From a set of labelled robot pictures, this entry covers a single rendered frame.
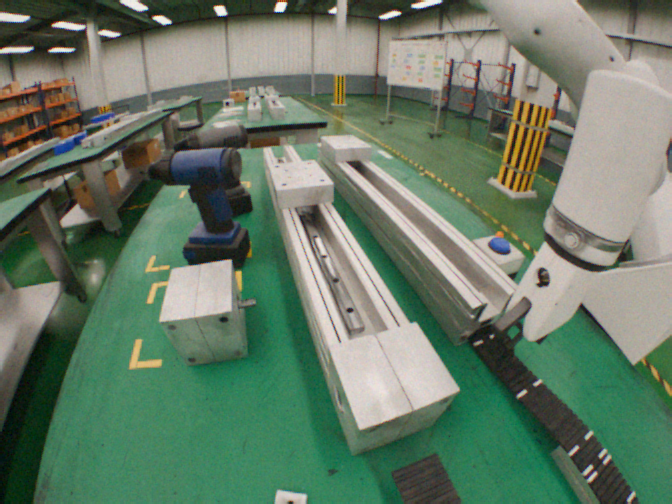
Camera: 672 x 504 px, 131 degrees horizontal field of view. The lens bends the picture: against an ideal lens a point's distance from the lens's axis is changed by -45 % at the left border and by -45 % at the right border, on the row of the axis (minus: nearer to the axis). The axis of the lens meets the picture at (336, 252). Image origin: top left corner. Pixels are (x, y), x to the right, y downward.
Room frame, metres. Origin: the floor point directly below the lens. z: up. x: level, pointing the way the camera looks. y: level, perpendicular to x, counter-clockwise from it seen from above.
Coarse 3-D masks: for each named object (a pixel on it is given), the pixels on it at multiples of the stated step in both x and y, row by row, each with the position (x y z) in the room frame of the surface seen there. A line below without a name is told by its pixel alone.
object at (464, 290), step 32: (320, 160) 0.94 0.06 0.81; (352, 192) 0.63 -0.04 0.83; (384, 192) 0.63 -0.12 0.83; (384, 224) 0.47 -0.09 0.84; (416, 224) 0.48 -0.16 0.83; (448, 224) 0.42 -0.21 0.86; (416, 256) 0.35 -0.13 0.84; (448, 256) 0.38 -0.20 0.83; (480, 256) 0.33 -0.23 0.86; (416, 288) 0.33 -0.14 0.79; (448, 288) 0.27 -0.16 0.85; (480, 288) 0.29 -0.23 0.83; (512, 288) 0.25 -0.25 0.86; (448, 320) 0.25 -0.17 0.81; (480, 320) 0.23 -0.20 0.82
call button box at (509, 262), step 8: (480, 240) 0.41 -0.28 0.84; (488, 240) 0.41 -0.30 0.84; (480, 248) 0.39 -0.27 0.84; (488, 248) 0.39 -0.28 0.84; (512, 248) 0.39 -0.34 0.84; (488, 256) 0.37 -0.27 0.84; (496, 256) 0.36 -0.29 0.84; (504, 256) 0.36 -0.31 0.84; (512, 256) 0.36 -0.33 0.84; (520, 256) 0.36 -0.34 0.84; (496, 264) 0.34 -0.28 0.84; (504, 264) 0.34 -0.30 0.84; (512, 264) 0.35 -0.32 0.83; (520, 264) 0.36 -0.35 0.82; (504, 272) 0.35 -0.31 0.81; (512, 272) 0.36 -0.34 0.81
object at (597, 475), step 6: (606, 456) 0.00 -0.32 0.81; (600, 462) 0.00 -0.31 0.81; (606, 462) 0.00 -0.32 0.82; (612, 462) -0.01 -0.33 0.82; (594, 468) 0.00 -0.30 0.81; (600, 468) -0.01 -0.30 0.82; (606, 468) -0.01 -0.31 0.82; (612, 468) -0.01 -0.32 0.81; (588, 474) -0.01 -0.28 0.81; (594, 474) -0.01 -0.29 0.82; (600, 474) -0.01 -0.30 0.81; (606, 474) -0.02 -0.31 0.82; (588, 480) -0.01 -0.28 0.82; (594, 480) -0.02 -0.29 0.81; (600, 480) -0.02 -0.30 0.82; (594, 486) -0.02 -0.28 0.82
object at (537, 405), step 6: (546, 390) 0.12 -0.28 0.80; (540, 396) 0.11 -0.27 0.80; (546, 396) 0.11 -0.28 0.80; (552, 396) 0.11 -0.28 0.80; (534, 402) 0.10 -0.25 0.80; (540, 402) 0.10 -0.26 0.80; (546, 402) 0.10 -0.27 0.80; (552, 402) 0.10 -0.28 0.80; (528, 408) 0.10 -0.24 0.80; (534, 408) 0.10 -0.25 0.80; (540, 408) 0.09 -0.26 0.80; (534, 414) 0.09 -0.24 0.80
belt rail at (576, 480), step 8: (560, 448) 0.04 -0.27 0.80; (552, 456) 0.03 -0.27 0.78; (560, 456) 0.03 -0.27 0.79; (568, 456) 0.02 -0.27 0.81; (560, 464) 0.02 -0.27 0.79; (568, 464) 0.02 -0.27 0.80; (568, 472) 0.01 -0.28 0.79; (576, 472) 0.00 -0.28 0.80; (568, 480) 0.00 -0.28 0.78; (576, 480) -0.01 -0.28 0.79; (584, 480) -0.01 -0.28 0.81; (576, 488) -0.02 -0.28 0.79; (584, 488) -0.02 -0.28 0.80; (584, 496) -0.03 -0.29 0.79; (592, 496) -0.03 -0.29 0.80
